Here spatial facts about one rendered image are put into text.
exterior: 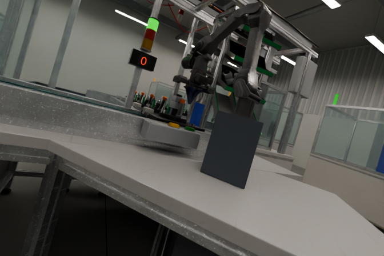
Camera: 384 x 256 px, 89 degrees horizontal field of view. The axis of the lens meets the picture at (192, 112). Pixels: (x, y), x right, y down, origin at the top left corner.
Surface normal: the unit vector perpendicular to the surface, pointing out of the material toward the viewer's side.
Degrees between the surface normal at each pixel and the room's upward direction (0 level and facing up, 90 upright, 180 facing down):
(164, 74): 90
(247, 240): 90
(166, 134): 90
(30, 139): 90
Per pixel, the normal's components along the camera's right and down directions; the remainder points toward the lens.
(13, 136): 0.48, 0.14
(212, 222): -0.32, -0.09
